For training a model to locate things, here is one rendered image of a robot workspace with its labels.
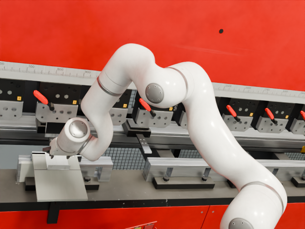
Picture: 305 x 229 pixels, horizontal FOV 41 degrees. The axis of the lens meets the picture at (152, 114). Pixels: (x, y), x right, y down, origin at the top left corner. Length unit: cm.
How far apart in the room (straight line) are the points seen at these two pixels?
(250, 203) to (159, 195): 87
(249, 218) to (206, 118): 26
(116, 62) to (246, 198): 50
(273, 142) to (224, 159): 143
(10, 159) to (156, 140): 158
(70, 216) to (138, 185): 33
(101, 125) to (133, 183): 64
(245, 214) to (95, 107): 53
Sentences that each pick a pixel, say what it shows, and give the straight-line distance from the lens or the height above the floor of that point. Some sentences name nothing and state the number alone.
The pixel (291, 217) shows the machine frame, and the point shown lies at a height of 73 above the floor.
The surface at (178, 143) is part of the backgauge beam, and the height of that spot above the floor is 93.
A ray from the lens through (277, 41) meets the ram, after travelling 180.
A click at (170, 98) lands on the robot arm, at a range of 101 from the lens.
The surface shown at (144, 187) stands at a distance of 187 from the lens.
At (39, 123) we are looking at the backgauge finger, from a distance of 189.
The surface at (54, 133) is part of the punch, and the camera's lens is 168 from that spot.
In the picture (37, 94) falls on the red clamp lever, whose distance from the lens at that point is 150.
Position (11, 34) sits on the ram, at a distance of 146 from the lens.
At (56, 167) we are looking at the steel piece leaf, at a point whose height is 101.
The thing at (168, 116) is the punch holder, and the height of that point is 123.
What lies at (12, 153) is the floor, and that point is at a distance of 346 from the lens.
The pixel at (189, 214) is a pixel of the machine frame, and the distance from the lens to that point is 197.
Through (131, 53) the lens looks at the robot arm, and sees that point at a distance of 113.
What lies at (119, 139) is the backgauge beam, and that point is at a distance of 204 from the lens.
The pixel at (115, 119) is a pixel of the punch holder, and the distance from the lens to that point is 165.
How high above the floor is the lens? 199
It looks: 27 degrees down
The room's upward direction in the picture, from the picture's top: 15 degrees clockwise
